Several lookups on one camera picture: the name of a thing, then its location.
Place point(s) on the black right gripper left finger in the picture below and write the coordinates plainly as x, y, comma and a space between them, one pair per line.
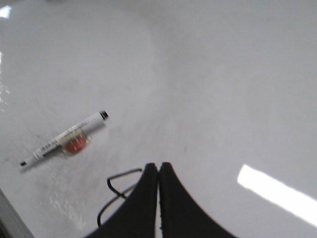
136, 217

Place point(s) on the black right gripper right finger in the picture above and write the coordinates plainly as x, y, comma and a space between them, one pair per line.
181, 216

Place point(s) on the red magnet taped to marker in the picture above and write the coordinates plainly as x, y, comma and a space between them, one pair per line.
75, 142

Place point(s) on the white black whiteboard marker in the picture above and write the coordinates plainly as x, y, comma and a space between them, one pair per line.
83, 128

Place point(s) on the white whiteboard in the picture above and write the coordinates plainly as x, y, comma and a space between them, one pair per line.
225, 90

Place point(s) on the grey aluminium whiteboard frame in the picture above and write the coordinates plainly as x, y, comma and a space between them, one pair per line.
10, 222

